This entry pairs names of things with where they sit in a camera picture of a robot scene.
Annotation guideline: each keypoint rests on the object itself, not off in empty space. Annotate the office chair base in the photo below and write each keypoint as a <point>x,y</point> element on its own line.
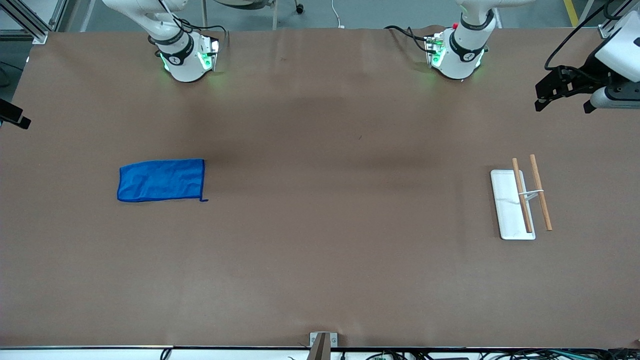
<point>274,15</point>

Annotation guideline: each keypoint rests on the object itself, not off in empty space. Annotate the white table edge strip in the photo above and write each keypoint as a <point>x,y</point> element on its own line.
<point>75,354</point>

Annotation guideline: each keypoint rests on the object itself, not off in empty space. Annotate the white towel rack base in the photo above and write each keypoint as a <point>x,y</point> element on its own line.
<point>505,210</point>

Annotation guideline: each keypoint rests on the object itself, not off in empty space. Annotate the brown table cover sheet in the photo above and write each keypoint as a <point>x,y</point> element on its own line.
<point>320,225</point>

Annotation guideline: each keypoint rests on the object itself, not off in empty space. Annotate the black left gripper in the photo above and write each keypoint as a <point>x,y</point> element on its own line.
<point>589,75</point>

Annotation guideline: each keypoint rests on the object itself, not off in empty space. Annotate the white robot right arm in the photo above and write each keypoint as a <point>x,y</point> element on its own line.
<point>185,65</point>

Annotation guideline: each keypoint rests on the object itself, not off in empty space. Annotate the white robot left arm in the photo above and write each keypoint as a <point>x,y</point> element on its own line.
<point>462,50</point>

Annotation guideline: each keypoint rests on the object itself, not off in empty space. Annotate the blue microfiber towel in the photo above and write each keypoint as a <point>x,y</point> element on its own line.
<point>160,180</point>

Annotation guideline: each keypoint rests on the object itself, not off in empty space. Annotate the wooden rack rod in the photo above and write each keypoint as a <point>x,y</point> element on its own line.
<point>526,215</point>
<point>546,215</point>

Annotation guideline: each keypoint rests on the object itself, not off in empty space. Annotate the aluminium frame profile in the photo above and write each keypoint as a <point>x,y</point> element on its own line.
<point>607,29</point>
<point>37,34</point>

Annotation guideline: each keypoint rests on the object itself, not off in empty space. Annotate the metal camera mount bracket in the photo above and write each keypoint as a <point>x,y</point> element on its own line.
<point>320,347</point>

